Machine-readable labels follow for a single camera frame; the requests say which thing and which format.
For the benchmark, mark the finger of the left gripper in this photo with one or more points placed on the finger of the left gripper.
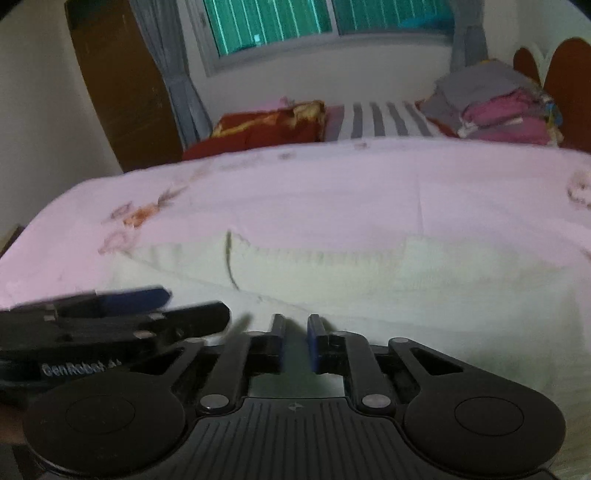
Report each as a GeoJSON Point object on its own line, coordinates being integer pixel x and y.
{"type": "Point", "coordinates": [124, 302]}
{"type": "Point", "coordinates": [117, 325]}

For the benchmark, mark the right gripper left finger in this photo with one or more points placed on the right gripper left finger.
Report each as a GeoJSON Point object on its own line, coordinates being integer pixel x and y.
{"type": "Point", "coordinates": [248, 355]}

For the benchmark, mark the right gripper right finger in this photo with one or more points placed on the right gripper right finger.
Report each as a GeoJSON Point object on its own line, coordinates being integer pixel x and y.
{"type": "Point", "coordinates": [350, 356]}

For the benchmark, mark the white knitted garment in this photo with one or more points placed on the white knitted garment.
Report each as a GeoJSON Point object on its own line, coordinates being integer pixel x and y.
{"type": "Point", "coordinates": [473, 300]}

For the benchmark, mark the stack of folded clothes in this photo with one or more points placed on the stack of folded clothes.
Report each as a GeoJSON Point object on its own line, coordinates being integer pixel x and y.
{"type": "Point", "coordinates": [490, 101]}

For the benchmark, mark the person's left hand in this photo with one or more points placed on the person's left hand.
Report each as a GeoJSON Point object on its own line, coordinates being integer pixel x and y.
{"type": "Point", "coordinates": [11, 426]}

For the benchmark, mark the pink floral bed blanket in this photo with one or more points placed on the pink floral bed blanket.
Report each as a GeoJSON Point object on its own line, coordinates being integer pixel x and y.
{"type": "Point", "coordinates": [347, 196]}

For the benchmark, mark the brown wooden door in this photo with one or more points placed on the brown wooden door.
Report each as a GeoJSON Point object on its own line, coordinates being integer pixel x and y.
{"type": "Point", "coordinates": [124, 84]}

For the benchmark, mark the red floral pillow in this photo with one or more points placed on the red floral pillow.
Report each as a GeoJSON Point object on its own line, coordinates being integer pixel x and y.
{"type": "Point", "coordinates": [300, 123]}

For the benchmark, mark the grey striped bed sheet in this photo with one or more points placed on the grey striped bed sheet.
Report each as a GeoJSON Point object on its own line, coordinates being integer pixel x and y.
{"type": "Point", "coordinates": [362, 120]}

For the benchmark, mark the window with teal curtain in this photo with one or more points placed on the window with teal curtain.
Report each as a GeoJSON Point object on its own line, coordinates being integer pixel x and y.
{"type": "Point", "coordinates": [235, 33]}

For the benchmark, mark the left grey curtain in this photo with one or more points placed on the left grey curtain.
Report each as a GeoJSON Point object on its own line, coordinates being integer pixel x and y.
{"type": "Point", "coordinates": [161, 30]}

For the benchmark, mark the grey curtain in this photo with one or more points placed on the grey curtain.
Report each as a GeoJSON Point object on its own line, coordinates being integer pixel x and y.
{"type": "Point", "coordinates": [469, 40]}
{"type": "Point", "coordinates": [161, 30]}

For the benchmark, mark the right grey curtain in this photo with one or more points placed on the right grey curtain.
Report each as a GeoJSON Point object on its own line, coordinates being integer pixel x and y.
{"type": "Point", "coordinates": [469, 40]}

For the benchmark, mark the red white scalloped headboard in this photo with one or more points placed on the red white scalloped headboard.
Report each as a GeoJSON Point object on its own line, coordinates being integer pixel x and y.
{"type": "Point", "coordinates": [565, 76]}

